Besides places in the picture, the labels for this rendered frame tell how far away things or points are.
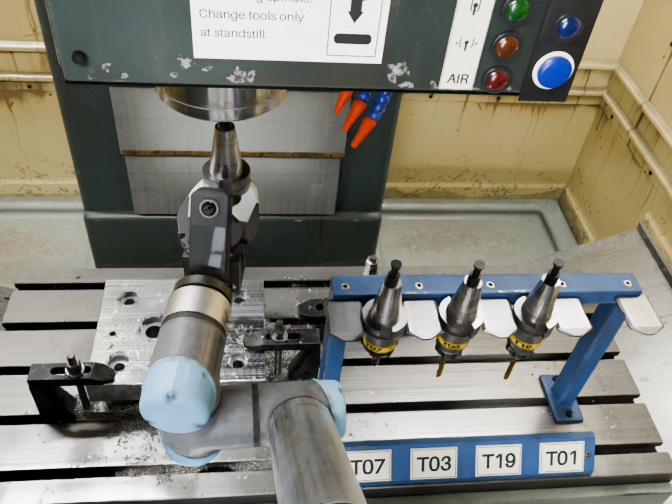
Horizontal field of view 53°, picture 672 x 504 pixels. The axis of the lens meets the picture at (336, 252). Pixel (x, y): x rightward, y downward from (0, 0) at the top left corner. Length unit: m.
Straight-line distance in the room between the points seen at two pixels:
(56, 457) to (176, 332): 0.52
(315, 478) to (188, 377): 0.19
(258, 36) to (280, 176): 0.92
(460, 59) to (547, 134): 1.47
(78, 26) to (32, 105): 1.35
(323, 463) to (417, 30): 0.38
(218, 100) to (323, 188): 0.78
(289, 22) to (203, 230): 0.32
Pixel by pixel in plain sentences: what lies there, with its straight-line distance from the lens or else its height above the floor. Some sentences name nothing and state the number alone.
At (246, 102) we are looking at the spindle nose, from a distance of 0.76.
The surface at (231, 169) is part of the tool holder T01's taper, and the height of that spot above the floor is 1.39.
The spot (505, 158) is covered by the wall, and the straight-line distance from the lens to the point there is 2.07.
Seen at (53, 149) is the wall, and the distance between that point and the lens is 2.00.
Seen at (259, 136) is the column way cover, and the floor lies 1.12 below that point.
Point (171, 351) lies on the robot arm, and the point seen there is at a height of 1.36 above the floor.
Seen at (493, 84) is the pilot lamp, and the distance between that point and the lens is 0.62.
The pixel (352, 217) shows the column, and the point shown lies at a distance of 1.60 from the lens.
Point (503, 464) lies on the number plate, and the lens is 1.19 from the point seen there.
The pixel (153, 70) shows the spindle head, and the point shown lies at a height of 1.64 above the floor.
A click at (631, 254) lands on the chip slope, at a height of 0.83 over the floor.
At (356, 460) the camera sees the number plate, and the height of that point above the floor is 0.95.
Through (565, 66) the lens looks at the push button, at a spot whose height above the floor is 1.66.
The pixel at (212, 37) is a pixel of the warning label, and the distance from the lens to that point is 0.57.
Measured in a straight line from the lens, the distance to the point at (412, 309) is 0.96.
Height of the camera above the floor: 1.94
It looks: 45 degrees down
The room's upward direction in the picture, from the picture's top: 7 degrees clockwise
